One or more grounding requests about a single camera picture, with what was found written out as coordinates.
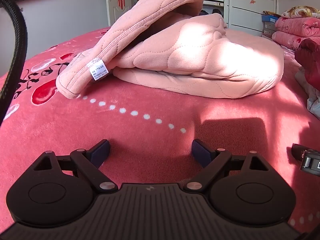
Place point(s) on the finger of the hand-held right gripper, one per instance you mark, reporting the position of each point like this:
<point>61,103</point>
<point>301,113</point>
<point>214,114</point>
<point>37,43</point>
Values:
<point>297,152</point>

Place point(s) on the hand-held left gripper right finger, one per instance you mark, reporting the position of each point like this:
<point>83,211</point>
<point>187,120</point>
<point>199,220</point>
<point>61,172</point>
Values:
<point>200,153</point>

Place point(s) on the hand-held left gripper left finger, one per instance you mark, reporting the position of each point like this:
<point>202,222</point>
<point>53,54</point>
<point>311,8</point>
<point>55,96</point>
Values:
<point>101,152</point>

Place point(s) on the pink quilted fleece garment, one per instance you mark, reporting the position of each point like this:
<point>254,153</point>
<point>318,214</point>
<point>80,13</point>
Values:
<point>187,55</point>

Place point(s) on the pile of dark clothes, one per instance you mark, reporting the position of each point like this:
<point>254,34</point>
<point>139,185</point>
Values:
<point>211,12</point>

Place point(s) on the red heart printed bed blanket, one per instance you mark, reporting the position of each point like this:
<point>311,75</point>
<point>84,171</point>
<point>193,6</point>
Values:
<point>75,122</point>

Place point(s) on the dark red puffer jacket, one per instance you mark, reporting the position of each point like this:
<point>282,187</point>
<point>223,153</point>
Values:
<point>310,60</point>

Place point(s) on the folded pink printed blanket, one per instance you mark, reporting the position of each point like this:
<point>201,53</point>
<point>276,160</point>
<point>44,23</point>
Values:
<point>297,31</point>

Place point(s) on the grey shoe box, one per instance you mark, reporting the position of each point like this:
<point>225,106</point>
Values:
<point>269,30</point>

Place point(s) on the blue shoe box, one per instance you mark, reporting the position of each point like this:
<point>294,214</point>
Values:
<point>270,19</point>

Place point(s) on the white room door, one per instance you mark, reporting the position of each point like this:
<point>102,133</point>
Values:
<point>111,11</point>

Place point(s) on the white wardrobe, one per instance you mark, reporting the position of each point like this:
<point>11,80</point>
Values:
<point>250,10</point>

